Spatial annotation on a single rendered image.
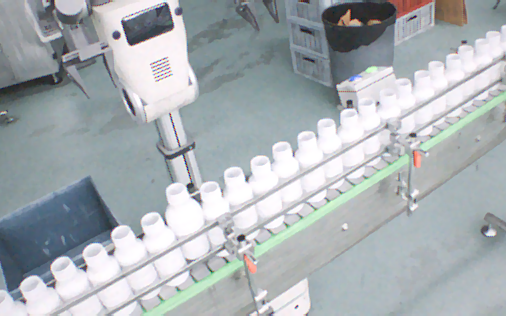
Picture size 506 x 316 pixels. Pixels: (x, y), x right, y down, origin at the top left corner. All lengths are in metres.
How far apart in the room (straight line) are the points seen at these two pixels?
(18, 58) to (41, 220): 3.18
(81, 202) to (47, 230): 0.13
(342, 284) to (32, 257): 1.28
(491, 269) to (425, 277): 0.29
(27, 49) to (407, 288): 3.57
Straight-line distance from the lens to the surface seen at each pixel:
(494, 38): 1.45
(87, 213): 1.57
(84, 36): 1.13
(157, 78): 1.48
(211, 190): 0.98
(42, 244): 1.59
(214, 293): 1.05
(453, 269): 2.31
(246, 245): 0.93
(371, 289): 2.22
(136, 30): 1.41
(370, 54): 2.97
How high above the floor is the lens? 1.76
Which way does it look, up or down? 36 degrees down
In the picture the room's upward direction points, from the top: 11 degrees counter-clockwise
